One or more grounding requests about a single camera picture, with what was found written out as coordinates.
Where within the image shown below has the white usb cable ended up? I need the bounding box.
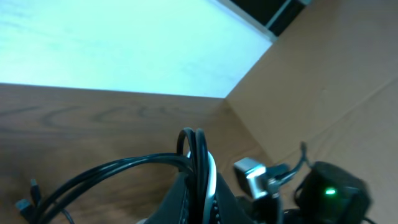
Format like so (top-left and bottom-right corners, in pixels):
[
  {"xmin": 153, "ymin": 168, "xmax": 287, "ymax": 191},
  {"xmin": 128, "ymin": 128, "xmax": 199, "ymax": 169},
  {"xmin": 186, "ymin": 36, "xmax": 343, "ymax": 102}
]
[{"xmin": 185, "ymin": 151, "xmax": 218, "ymax": 224}]

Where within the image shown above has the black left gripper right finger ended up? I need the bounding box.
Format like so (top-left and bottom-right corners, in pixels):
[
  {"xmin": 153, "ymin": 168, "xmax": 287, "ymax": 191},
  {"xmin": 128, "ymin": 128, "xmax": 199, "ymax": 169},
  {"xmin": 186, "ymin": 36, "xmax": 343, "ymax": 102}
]
[{"xmin": 213, "ymin": 173, "xmax": 254, "ymax": 224}]

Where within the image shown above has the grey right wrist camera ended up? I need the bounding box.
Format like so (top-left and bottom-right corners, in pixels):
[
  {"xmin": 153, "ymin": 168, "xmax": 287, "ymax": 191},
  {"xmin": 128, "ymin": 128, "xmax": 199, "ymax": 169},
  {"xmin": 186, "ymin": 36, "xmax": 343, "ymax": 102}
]
[{"xmin": 233, "ymin": 157, "xmax": 290, "ymax": 200}]

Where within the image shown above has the brown cardboard side panel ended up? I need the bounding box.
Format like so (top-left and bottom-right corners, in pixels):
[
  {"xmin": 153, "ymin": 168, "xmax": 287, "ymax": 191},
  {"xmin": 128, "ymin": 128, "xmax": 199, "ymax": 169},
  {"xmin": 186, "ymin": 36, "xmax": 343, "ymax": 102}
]
[{"xmin": 227, "ymin": 0, "xmax": 397, "ymax": 223}]

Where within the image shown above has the black right camera cable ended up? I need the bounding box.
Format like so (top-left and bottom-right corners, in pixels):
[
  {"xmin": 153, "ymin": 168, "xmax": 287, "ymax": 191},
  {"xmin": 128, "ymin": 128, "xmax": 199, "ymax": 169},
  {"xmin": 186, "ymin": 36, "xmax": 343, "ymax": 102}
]
[{"xmin": 275, "ymin": 141, "xmax": 312, "ymax": 187}]

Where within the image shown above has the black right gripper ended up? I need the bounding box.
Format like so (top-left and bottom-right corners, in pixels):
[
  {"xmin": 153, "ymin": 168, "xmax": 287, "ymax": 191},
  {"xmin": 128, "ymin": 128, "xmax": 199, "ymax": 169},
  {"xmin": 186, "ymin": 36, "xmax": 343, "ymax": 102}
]
[{"xmin": 238, "ymin": 195, "xmax": 283, "ymax": 224}]

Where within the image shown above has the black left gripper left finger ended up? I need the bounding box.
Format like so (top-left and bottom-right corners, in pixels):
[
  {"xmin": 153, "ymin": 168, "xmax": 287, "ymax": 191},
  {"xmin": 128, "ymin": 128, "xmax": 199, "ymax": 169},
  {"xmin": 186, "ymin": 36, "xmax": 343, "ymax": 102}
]
[{"xmin": 144, "ymin": 172, "xmax": 190, "ymax": 224}]

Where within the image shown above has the black usb cable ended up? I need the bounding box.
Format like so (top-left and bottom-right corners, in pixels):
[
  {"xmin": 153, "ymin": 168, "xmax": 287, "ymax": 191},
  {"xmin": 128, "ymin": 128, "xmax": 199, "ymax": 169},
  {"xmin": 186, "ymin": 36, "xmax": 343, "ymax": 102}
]
[{"xmin": 15, "ymin": 127, "xmax": 209, "ymax": 224}]

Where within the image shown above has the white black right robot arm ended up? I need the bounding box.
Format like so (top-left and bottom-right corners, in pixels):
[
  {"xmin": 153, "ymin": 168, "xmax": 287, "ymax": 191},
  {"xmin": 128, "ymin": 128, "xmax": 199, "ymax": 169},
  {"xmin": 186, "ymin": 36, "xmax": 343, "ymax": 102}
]
[{"xmin": 234, "ymin": 157, "xmax": 374, "ymax": 224}]

